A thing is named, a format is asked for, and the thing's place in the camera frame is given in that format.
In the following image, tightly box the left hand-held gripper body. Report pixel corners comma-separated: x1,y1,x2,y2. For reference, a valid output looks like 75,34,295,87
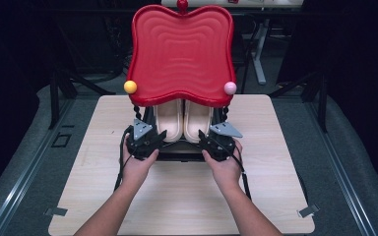
125,118,161,161

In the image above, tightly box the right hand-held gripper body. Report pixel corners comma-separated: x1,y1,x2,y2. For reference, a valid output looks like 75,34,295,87
199,121,244,162

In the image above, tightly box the cream clog shoe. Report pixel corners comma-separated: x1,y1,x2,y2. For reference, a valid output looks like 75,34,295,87
183,99,216,145
153,98,184,144

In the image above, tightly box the red and black shoe rack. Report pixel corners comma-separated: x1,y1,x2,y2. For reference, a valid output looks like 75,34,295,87
123,0,238,163

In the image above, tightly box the person's right hand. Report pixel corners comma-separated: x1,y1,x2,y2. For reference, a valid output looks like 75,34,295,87
201,139,244,197

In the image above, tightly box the person's left hand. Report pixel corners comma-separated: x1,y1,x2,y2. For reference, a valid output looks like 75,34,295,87
121,133,160,195

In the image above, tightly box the black metal stand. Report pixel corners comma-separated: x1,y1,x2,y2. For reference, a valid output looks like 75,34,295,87
46,63,116,131
268,69,330,134

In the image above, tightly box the grey table clamp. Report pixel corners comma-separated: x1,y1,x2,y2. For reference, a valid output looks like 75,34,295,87
296,203,321,219
43,206,69,217

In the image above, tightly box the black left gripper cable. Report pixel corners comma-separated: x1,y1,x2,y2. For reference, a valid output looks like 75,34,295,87
113,125,135,193

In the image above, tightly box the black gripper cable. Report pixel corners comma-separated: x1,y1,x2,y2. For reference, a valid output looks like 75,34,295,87
231,146,253,201
113,125,135,193

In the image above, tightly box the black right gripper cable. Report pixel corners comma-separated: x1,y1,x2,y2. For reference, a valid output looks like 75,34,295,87
231,146,253,201

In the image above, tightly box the metal floor rail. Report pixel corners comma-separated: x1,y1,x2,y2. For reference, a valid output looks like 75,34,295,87
303,96,378,236
0,97,77,236

